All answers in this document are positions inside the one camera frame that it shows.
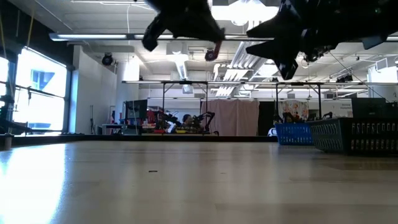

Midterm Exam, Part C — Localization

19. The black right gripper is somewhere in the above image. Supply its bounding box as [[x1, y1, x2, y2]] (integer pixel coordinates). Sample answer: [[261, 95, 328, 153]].
[[245, 0, 343, 62]]

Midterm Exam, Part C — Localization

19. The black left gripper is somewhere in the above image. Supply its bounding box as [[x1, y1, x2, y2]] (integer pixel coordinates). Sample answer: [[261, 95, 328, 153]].
[[144, 0, 226, 43]]

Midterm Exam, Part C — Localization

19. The blue plastic basket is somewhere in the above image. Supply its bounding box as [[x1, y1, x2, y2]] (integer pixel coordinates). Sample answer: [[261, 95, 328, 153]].
[[275, 123, 314, 146]]

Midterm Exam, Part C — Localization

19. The black ceiling track light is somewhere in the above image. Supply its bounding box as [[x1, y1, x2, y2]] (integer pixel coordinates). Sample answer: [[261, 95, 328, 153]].
[[303, 46, 331, 65], [336, 73, 354, 84]]

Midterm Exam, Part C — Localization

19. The floral patterned cloth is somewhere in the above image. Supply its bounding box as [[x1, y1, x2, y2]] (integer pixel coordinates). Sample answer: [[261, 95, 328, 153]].
[[278, 100, 310, 123]]

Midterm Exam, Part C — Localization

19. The beige curtain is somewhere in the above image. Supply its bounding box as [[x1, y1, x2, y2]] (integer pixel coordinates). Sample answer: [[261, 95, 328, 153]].
[[200, 99, 261, 137]]

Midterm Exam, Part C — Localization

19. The person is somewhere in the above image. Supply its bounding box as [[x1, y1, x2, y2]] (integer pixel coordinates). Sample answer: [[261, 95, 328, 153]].
[[178, 113, 196, 134]]

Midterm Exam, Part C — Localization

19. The black computer monitor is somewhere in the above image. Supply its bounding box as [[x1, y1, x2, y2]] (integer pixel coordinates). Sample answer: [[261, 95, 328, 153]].
[[124, 98, 149, 121]]

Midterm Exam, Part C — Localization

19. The black plastic basket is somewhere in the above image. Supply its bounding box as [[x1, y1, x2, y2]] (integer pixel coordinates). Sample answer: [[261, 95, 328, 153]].
[[307, 117, 398, 157]]

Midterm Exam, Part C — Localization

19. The long ceiling light bar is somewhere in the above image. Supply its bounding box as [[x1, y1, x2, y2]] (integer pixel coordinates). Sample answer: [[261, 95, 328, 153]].
[[49, 32, 398, 43]]

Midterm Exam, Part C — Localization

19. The black equipment case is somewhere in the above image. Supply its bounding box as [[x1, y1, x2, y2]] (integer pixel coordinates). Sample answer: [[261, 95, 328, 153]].
[[351, 98, 398, 121]]

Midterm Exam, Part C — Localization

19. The background desk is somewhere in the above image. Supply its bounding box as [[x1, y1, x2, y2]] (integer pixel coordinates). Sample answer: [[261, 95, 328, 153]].
[[101, 123, 156, 135]]

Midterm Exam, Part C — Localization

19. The black slanted bar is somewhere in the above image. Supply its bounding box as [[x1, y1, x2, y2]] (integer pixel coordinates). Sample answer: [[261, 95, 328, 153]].
[[14, 83, 67, 99]]

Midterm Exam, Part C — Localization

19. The window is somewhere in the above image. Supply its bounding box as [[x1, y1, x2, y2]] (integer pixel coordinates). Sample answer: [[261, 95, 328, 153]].
[[0, 46, 68, 133]]

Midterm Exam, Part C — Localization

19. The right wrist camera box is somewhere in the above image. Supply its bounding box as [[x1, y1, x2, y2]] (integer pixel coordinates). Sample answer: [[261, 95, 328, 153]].
[[274, 58, 300, 81]]

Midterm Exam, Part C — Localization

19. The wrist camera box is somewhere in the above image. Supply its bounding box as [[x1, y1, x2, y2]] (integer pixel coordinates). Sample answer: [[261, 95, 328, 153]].
[[142, 12, 167, 53], [274, 58, 300, 81]]

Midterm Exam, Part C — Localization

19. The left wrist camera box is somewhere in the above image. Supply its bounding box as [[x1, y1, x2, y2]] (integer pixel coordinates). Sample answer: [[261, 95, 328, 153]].
[[142, 12, 167, 53]]

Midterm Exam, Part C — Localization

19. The black metal frame stand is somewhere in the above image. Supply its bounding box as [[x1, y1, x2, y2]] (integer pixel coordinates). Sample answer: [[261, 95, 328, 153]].
[[275, 82, 323, 122], [160, 80, 210, 135]]

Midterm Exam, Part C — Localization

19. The black aluminium table frame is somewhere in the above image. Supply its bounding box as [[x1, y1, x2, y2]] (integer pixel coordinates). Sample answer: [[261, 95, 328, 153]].
[[0, 133, 279, 147]]

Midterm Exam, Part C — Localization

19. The yellow cable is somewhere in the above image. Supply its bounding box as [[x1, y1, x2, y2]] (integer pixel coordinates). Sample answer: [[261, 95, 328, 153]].
[[26, 0, 35, 48]]

